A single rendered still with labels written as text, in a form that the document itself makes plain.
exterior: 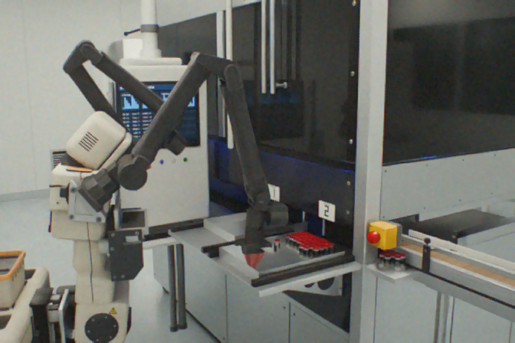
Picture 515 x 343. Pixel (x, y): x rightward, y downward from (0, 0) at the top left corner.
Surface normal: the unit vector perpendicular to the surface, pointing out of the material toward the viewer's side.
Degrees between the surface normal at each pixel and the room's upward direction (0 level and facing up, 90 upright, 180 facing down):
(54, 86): 90
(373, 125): 90
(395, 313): 90
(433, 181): 90
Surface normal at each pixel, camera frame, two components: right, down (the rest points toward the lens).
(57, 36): 0.52, 0.15
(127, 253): 0.22, 0.18
